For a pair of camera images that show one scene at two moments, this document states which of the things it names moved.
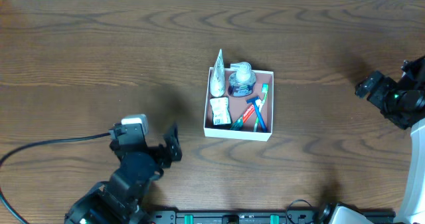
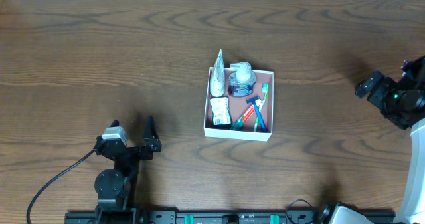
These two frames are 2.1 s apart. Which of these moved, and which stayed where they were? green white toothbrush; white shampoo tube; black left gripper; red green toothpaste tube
Moved: black left gripper
Stayed: white shampoo tube; red green toothpaste tube; green white toothbrush
